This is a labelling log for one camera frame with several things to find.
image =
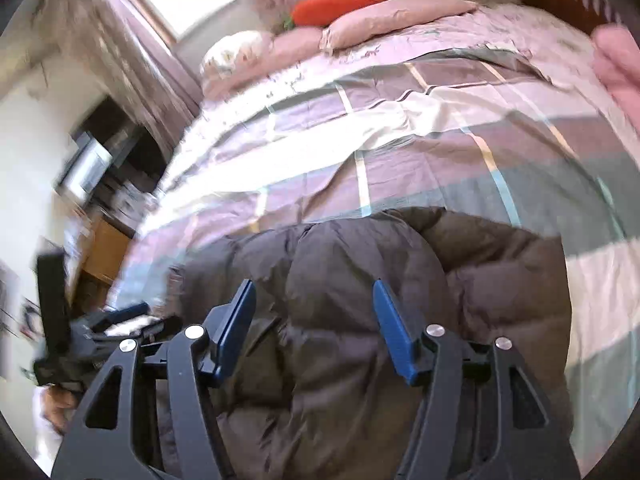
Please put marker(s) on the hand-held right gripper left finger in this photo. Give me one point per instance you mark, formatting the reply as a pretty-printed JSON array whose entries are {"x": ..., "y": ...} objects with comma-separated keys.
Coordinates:
[{"x": 234, "y": 332}]

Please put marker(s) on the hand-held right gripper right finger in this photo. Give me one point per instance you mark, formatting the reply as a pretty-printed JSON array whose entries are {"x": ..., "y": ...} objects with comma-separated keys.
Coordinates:
[{"x": 395, "y": 335}]

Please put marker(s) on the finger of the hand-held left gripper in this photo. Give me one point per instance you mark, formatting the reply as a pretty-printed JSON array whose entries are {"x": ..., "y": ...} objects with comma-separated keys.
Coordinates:
[
  {"x": 161, "y": 330},
  {"x": 129, "y": 309}
]

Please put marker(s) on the dark brown puffer jacket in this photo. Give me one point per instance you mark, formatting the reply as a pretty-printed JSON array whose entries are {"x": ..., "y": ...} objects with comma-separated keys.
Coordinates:
[{"x": 340, "y": 280}]

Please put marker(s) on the person's left hand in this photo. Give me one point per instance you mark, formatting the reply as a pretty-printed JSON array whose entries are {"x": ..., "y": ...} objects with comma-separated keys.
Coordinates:
[{"x": 56, "y": 407}]

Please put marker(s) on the wooden cabinet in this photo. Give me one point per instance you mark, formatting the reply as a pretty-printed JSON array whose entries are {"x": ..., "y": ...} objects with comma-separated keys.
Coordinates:
[{"x": 107, "y": 255}]

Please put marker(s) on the silver box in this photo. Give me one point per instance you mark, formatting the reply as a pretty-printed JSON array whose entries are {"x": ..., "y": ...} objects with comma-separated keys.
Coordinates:
[{"x": 87, "y": 165}]

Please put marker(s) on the dark cluttered shelf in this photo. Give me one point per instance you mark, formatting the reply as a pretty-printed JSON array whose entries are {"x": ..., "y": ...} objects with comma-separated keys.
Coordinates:
[{"x": 130, "y": 155}]

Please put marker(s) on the plaid duvet cover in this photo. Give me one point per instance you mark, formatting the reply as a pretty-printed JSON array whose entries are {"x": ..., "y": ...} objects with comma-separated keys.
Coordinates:
[{"x": 400, "y": 125}]

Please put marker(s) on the pink curtain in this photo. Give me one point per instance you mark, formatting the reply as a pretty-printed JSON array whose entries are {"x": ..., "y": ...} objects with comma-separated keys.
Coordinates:
[{"x": 135, "y": 35}]

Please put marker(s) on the pink pillow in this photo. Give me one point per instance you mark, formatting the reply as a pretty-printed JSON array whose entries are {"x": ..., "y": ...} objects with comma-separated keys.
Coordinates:
[
  {"x": 400, "y": 12},
  {"x": 290, "y": 50}
]

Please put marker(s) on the red carrot plush toy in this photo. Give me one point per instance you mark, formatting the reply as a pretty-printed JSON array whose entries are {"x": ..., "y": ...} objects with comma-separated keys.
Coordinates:
[{"x": 337, "y": 6}]

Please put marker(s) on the pink soft cushion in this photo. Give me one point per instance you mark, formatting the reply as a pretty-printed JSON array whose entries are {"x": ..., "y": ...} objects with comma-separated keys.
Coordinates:
[{"x": 620, "y": 70}]

